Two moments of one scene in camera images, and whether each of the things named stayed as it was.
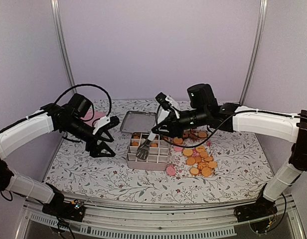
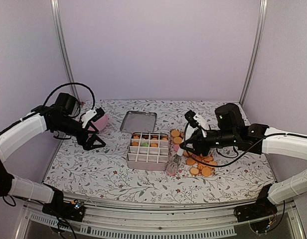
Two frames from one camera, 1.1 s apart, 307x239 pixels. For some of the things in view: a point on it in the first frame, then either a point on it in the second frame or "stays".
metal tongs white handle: (142, 151) -> (172, 168)
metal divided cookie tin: (158, 157) stays
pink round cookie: (170, 171) stays
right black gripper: (172, 124) -> (198, 143)
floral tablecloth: (242, 162) stays
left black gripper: (94, 152) -> (82, 141)
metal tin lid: (138, 121) stays
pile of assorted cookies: (194, 155) stays
